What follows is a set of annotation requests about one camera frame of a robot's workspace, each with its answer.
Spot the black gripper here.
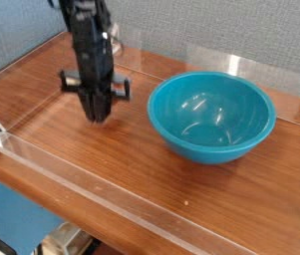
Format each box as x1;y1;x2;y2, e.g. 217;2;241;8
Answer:
59;70;131;123

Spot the blue plastic bowl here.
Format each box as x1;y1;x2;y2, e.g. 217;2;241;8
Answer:
147;71;275;164

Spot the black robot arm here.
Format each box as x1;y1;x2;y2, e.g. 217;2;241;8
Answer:
47;0;131;123

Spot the clear acrylic front barrier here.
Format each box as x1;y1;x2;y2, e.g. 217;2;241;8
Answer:
0;129;255;255

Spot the clear acrylic corner bracket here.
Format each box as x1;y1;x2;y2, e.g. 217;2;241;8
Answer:
110;23;124;55

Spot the metal frame under table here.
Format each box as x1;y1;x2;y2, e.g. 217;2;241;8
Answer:
32;222;92;255

